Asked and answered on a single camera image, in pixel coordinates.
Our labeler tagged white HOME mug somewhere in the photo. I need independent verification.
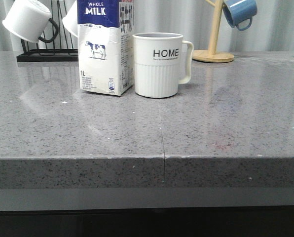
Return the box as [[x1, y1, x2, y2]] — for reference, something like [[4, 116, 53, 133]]
[[133, 32, 194, 98]]

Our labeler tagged whole milk carton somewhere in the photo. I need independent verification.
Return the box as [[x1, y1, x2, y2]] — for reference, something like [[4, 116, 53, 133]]
[[77, 0, 134, 96]]

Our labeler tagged wooden mug tree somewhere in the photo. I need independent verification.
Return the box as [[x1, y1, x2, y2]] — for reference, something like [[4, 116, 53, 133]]
[[192, 0, 234, 63]]

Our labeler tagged right white hanging mug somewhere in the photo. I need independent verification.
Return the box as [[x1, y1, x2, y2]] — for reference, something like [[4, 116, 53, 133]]
[[62, 0, 78, 38]]

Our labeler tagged white hanging mug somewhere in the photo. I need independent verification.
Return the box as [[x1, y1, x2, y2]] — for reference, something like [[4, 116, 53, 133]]
[[62, 0, 78, 38], [2, 0, 59, 43]]

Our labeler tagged blue hanging mug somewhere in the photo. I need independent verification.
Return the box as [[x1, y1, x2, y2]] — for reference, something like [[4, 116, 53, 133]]
[[223, 0, 257, 31]]

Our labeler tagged left white hanging mug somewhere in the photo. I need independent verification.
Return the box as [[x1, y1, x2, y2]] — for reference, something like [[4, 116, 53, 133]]
[[2, 0, 59, 43]]

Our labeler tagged black wire mug rack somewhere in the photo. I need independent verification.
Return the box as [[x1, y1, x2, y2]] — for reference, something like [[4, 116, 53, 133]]
[[16, 0, 78, 62]]

